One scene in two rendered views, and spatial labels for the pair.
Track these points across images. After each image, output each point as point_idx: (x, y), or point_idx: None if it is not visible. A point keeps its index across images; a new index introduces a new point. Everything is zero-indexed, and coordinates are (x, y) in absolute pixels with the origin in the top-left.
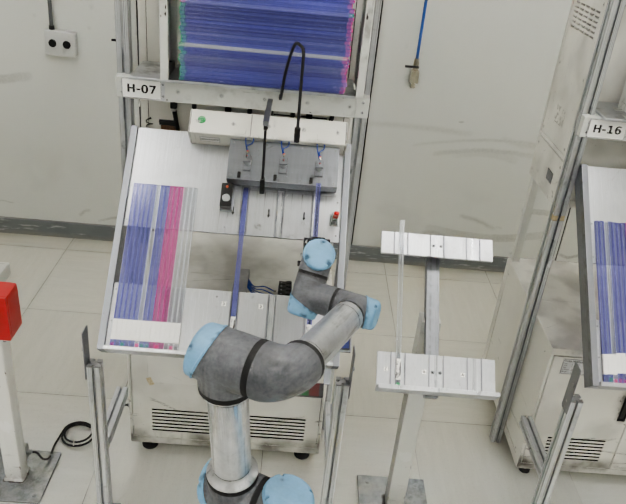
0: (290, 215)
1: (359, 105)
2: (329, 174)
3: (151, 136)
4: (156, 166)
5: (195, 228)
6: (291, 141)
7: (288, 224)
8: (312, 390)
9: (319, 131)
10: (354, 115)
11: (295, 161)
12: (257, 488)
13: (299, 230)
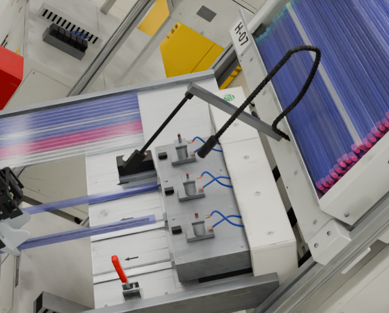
0: (129, 243)
1: (323, 232)
2: (196, 249)
3: (206, 89)
4: (166, 104)
5: (89, 158)
6: (233, 187)
7: (114, 244)
8: None
9: (262, 211)
10: (307, 238)
11: (204, 205)
12: None
13: (106, 259)
